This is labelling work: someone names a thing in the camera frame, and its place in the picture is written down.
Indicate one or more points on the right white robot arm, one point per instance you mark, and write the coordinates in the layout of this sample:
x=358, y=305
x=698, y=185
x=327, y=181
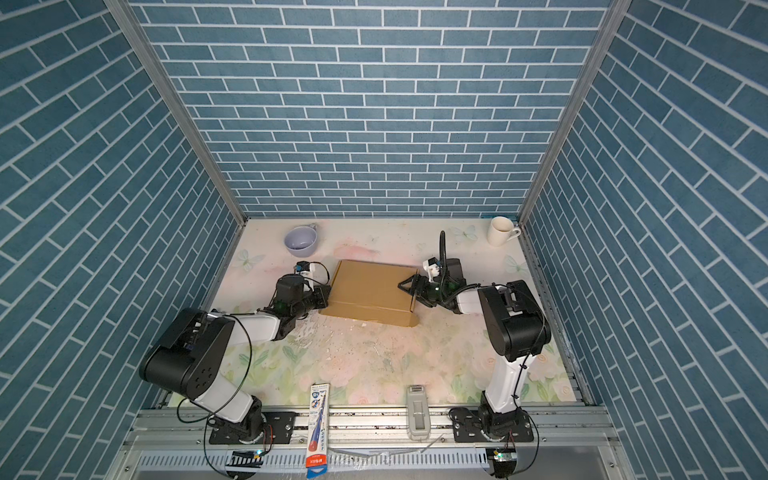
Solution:
x=517, y=330

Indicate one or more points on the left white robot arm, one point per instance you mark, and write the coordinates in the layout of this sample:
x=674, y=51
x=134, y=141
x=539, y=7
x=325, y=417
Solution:
x=188, y=355

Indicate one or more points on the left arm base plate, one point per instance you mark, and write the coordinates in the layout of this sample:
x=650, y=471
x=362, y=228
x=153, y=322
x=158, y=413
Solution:
x=258, y=427

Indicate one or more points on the brown cardboard box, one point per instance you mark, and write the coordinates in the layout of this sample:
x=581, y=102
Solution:
x=369, y=292

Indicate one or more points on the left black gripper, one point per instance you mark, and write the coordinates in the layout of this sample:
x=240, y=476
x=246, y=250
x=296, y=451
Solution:
x=322, y=297

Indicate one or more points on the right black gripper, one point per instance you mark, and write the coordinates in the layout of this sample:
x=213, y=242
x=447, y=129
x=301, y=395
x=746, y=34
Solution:
x=416, y=289

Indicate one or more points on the grey white remote device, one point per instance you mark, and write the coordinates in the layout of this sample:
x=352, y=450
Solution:
x=418, y=415

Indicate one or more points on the white ceramic mug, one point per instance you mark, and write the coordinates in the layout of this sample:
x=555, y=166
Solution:
x=502, y=230

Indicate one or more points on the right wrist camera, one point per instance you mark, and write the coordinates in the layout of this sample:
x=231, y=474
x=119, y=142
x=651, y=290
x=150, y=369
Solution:
x=432, y=268

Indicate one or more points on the aluminium front rail frame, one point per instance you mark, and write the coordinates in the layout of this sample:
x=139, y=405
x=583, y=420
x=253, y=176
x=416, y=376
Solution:
x=569, y=441

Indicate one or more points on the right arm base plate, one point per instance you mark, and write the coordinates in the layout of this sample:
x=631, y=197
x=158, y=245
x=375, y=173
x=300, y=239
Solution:
x=484, y=425

